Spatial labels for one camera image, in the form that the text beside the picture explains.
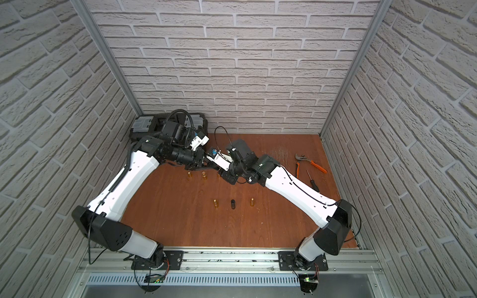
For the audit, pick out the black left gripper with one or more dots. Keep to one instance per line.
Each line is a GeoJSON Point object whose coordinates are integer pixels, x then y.
{"type": "Point", "coordinates": [199, 159]}

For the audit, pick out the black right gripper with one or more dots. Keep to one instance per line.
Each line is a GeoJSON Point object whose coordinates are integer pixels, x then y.
{"type": "Point", "coordinates": [226, 175]}

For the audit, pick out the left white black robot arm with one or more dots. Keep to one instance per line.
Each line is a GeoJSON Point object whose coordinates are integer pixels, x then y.
{"type": "Point", "coordinates": [178, 137]}

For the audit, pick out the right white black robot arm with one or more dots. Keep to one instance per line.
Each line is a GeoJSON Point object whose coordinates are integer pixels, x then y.
{"type": "Point", "coordinates": [333, 218]}

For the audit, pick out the black plastic toolbox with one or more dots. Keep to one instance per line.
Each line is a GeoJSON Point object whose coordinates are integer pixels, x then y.
{"type": "Point", "coordinates": [149, 124]}

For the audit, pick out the black orange screwdriver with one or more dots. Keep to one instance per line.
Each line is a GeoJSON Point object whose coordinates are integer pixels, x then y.
{"type": "Point", "coordinates": [313, 183]}

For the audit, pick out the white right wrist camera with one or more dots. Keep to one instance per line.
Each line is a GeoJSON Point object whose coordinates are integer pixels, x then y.
{"type": "Point", "coordinates": [218, 158]}

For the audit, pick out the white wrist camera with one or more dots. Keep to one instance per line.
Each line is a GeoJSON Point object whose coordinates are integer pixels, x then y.
{"type": "Point", "coordinates": [200, 139]}
{"type": "Point", "coordinates": [218, 158]}

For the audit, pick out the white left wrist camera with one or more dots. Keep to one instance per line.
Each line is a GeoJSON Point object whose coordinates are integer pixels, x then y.
{"type": "Point", "coordinates": [200, 139]}

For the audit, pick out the orange handled pliers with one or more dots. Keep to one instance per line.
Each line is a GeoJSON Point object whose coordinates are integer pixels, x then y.
{"type": "Point", "coordinates": [313, 163]}

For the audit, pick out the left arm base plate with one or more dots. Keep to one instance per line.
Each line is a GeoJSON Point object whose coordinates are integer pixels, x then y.
{"type": "Point", "coordinates": [175, 259]}

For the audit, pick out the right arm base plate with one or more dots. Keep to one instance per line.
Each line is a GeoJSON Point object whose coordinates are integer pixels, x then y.
{"type": "Point", "coordinates": [288, 261]}

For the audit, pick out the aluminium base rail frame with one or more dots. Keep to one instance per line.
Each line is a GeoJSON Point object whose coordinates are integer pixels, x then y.
{"type": "Point", "coordinates": [230, 267]}

